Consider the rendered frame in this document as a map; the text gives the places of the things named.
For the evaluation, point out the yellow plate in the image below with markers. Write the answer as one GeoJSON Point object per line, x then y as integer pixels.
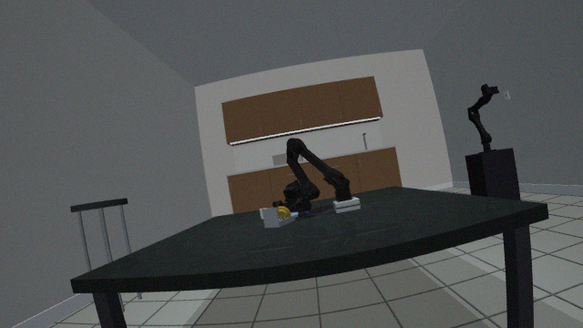
{"type": "Point", "coordinates": [282, 211]}

